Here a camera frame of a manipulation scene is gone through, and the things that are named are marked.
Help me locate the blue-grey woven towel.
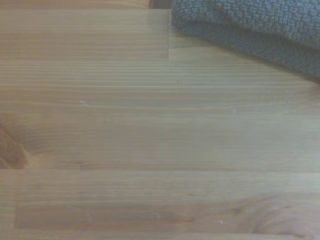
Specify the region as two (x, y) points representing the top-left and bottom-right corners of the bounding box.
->
(170, 0), (320, 85)

